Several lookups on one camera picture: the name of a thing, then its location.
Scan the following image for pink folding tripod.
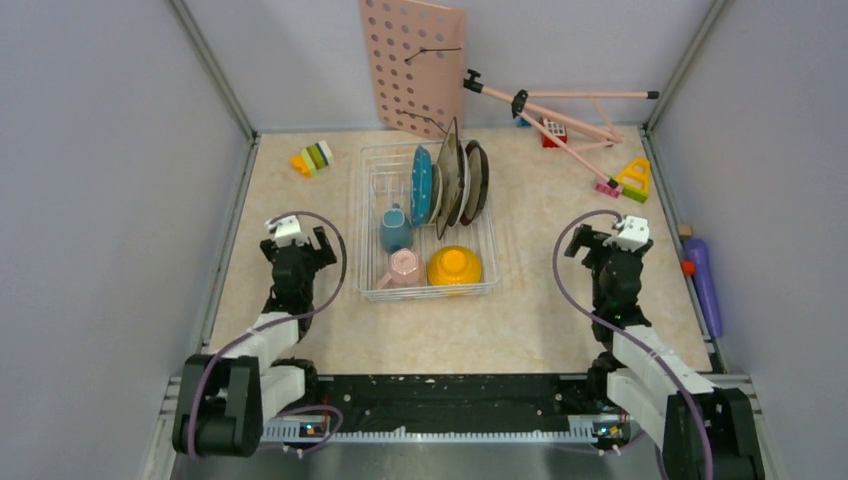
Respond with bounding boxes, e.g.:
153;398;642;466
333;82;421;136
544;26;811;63
462;68;660;190

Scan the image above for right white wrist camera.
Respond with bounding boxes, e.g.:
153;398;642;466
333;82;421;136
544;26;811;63
606;215;652;252

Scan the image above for pink pegboard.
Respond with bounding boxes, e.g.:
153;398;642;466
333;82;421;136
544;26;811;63
358;0;467;140

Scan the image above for blue white mug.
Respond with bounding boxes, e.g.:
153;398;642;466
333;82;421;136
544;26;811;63
379;203;413;254

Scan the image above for red white toy block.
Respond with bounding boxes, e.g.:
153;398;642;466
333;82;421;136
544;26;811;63
539;117;568;148

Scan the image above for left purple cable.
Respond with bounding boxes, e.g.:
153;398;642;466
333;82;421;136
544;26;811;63
186;211;349;460

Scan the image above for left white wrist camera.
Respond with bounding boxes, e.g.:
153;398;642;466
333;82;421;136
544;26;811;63
264;215;311;248

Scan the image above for pink toy block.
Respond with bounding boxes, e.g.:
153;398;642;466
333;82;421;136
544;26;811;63
594;179;623;198

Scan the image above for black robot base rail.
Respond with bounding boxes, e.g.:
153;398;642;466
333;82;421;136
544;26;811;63
266;373;636;448

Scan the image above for blue rimmed bowl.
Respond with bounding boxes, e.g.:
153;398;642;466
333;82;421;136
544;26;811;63
410;145;434;228

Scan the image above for purple cable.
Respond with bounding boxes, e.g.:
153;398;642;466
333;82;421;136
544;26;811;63
186;211;349;460
551;209;715;480

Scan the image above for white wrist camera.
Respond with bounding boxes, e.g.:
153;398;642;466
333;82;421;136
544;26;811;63
606;215;652;252
264;215;311;248

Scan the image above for purple handled tool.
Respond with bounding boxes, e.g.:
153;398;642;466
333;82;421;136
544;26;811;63
681;237;724;337

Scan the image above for stacked colourful toy blocks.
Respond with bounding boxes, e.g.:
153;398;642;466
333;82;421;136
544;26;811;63
290;140;334;178

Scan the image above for white pink handled cup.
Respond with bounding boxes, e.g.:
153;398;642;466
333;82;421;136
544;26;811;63
376;248;426;290

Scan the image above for square floral plate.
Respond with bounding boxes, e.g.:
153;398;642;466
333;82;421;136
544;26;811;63
436;118;465;240

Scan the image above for yellow green toy block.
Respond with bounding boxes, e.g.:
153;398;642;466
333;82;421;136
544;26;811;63
615;157;651;204

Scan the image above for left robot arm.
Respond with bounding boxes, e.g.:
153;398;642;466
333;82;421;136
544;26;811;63
171;215;337;457

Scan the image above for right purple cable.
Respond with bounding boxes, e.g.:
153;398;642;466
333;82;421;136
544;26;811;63
551;209;715;480

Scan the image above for dark red rimmed plate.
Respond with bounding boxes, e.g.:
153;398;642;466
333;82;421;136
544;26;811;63
460;140;489;226

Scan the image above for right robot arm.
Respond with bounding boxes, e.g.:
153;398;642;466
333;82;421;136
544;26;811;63
554;216;767;479

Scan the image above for orange yellow bowl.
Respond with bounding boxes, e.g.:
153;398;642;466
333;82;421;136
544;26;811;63
426;246;483;286

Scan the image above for white plate red characters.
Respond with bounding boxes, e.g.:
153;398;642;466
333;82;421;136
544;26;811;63
453;150;471;226

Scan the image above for white wire dish rack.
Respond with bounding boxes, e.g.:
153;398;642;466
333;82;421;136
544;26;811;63
355;141;501;301

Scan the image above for small cream saucer plate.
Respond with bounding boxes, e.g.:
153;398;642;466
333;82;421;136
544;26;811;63
427;163;444;225

